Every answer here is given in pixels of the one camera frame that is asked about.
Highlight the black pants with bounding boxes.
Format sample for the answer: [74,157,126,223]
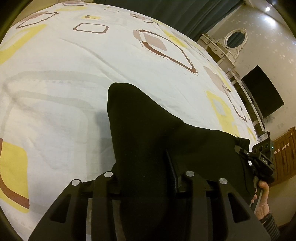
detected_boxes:
[107,83,255,240]

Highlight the striped sleeve forearm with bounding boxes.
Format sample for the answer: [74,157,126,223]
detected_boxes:
[259,212,280,241]

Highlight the person's right hand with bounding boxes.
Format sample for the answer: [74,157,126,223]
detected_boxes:
[254,181,270,220]

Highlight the brown wooden cabinet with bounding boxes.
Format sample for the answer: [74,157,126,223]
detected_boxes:
[271,126,296,186]

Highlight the white vanity with oval mirror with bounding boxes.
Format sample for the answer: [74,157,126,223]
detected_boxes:
[197,28,266,136]

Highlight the white patterned bed sheet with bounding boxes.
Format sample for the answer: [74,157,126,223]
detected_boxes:
[1,1,257,240]

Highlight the dark green curtain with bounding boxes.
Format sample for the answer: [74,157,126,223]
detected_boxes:
[93,0,244,41]

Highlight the black wall television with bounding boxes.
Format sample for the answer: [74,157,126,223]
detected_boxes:
[242,65,285,118]

